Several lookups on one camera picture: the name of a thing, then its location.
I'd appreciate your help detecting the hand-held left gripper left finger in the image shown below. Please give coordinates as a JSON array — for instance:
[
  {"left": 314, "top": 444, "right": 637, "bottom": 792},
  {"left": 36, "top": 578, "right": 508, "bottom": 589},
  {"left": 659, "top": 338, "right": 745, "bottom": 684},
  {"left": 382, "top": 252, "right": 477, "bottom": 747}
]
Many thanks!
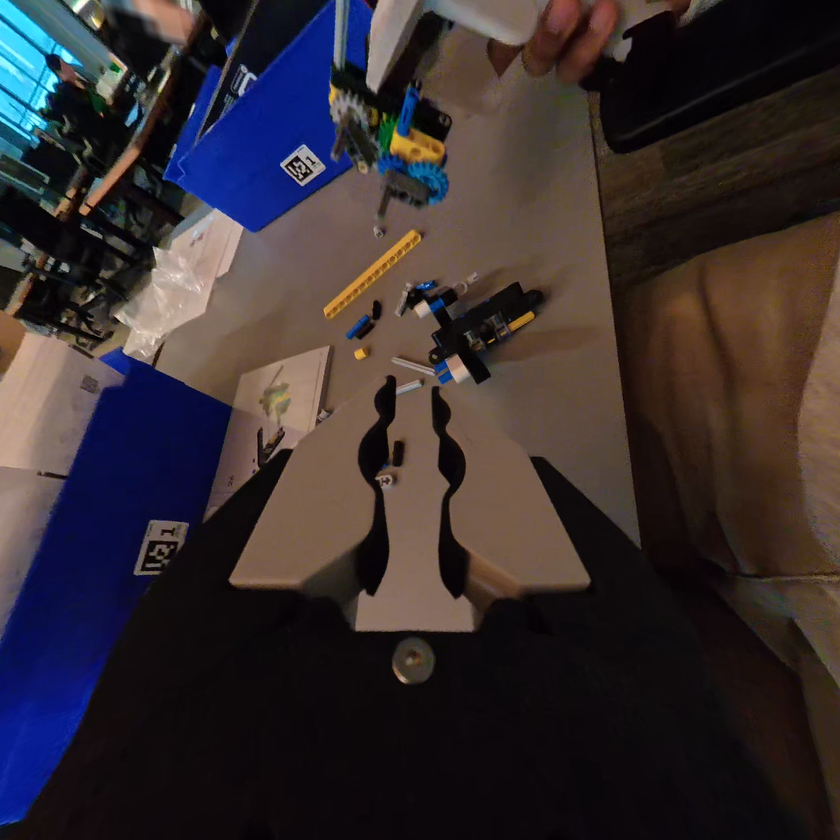
[{"left": 227, "top": 374, "right": 399, "bottom": 599}]

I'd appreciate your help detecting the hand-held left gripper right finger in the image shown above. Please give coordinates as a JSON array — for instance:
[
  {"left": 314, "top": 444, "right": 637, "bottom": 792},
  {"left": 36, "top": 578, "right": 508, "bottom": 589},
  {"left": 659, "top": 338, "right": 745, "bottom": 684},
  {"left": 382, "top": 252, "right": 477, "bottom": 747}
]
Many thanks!
[{"left": 430, "top": 385, "right": 594, "bottom": 602}]

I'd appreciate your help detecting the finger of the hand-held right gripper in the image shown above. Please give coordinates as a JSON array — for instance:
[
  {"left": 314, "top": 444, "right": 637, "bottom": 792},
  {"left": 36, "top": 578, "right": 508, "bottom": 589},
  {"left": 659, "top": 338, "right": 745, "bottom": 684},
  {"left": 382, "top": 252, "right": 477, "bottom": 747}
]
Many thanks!
[{"left": 365, "top": 0, "right": 455, "bottom": 93}]

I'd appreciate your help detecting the lego gear assembly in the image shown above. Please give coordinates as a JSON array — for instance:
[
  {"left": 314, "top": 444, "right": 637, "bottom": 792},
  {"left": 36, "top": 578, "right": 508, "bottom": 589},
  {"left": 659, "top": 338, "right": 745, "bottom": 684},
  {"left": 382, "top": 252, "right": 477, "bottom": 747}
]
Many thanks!
[{"left": 328, "top": 0, "right": 454, "bottom": 222}]

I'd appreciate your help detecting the black lego frame assembly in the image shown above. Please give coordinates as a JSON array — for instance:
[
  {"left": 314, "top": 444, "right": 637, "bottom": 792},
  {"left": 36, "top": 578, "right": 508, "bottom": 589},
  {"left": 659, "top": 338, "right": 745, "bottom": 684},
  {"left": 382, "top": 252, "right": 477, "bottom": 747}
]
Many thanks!
[{"left": 412, "top": 271, "right": 544, "bottom": 386}]

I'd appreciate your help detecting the lego instruction booklet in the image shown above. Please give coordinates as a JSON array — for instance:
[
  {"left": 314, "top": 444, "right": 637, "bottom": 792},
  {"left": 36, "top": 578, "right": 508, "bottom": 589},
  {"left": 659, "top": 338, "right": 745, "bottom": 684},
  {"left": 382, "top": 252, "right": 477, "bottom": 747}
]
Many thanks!
[{"left": 206, "top": 346, "right": 332, "bottom": 519}]

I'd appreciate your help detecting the long yellow lego beam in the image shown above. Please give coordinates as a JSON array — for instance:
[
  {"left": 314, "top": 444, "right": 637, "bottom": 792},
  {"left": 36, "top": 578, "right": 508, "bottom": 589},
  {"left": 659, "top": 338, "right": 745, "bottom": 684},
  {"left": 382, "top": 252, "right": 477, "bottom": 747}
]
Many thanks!
[{"left": 323, "top": 230, "right": 423, "bottom": 320}]

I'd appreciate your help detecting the person's right hand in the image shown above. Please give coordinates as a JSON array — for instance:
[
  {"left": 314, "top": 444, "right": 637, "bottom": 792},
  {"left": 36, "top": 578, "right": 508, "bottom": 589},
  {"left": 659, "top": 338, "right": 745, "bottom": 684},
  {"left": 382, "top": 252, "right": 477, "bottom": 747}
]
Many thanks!
[{"left": 487, "top": 0, "right": 632, "bottom": 86}]

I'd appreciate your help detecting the blue plastic storage bin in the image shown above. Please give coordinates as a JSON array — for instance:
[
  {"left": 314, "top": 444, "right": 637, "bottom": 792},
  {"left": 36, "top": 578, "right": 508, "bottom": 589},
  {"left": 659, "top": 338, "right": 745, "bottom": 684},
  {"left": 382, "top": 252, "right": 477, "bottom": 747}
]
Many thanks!
[
  {"left": 163, "top": 0, "right": 376, "bottom": 232},
  {"left": 0, "top": 348, "right": 232, "bottom": 824}
]

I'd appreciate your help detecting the clear plastic bag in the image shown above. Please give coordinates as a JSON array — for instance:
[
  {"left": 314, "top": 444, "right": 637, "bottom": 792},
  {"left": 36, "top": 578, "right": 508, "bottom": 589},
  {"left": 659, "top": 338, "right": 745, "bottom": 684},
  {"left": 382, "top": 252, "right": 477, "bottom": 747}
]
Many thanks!
[{"left": 115, "top": 246, "right": 221, "bottom": 361}]

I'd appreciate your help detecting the white paper sheet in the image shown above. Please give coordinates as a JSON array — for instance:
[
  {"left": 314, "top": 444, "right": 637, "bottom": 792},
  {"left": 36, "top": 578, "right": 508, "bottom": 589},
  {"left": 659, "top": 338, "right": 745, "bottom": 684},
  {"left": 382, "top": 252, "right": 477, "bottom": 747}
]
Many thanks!
[{"left": 157, "top": 210, "right": 245, "bottom": 280}]

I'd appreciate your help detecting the white cardboard box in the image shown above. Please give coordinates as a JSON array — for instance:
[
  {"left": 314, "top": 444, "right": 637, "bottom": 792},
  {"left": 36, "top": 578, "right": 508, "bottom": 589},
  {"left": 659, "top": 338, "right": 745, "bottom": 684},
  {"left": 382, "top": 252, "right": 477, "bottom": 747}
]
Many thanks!
[{"left": 0, "top": 331, "right": 126, "bottom": 631}]

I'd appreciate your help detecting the background wooden desk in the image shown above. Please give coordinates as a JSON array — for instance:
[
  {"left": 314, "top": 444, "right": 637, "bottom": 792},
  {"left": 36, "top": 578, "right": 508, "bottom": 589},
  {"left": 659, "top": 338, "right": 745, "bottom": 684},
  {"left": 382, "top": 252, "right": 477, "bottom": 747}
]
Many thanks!
[{"left": 52, "top": 26, "right": 198, "bottom": 217}]

